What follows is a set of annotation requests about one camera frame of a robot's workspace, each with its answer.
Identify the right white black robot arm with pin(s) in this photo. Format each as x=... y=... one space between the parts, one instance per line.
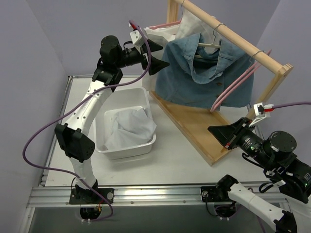
x=280 y=166

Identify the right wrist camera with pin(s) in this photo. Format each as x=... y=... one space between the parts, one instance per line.
x=262 y=112

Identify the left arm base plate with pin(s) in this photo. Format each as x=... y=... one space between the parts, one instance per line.
x=107 y=195

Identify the blue denim skirt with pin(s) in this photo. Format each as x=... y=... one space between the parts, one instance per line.
x=198 y=82

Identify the wooden clothes rack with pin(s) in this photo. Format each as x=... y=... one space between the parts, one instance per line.
x=193 y=122

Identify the pink hanger back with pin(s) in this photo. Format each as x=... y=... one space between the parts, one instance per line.
x=164 y=25

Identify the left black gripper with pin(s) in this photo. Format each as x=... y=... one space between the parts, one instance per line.
x=145 y=57

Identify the white pleated skirt back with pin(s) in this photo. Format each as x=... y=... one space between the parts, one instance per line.
x=184 y=29

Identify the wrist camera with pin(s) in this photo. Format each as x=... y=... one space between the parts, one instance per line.
x=262 y=112
x=137 y=38

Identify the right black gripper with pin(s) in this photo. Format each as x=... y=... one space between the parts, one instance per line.
x=237 y=132

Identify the white skirt front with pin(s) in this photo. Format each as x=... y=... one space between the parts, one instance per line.
x=129 y=127

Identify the white plastic basket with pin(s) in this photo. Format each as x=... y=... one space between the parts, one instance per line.
x=134 y=98

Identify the pink hanger front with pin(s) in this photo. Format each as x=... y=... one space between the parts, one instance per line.
x=232 y=87

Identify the pink hanger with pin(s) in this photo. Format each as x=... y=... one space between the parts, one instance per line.
x=164 y=25
x=232 y=87

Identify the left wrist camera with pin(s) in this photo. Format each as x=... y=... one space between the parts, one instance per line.
x=137 y=38

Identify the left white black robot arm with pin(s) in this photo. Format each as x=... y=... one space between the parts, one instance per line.
x=72 y=136

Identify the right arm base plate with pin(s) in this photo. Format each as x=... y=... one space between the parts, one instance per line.
x=210 y=194

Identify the aluminium mounting rail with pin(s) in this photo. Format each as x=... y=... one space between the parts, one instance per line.
x=131 y=195

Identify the cream white hanger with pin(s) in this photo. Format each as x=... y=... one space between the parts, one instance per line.
x=209 y=46

